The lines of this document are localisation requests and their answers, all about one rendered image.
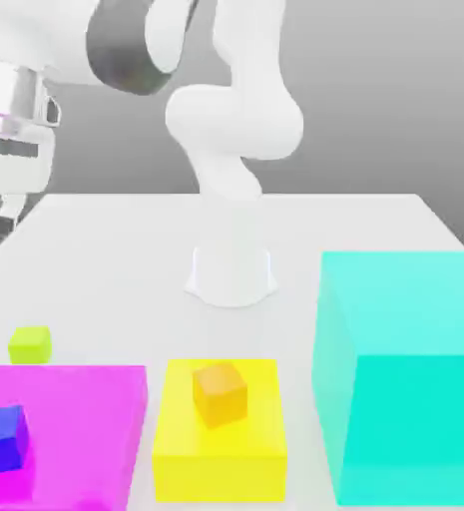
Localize large cyan box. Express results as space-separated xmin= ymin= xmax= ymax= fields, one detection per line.
xmin=311 ymin=250 xmax=464 ymax=508

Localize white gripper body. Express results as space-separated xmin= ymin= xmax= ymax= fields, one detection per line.
xmin=0 ymin=126 xmax=56 ymax=198

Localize large magenta box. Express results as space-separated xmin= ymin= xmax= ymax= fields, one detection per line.
xmin=0 ymin=363 xmax=150 ymax=511

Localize large yellow box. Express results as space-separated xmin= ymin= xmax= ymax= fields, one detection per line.
xmin=151 ymin=357 xmax=289 ymax=504

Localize small lime cube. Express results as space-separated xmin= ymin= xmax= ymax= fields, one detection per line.
xmin=7 ymin=325 xmax=53 ymax=365

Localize small orange cube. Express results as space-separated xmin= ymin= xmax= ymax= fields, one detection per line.
xmin=192 ymin=361 xmax=249 ymax=431

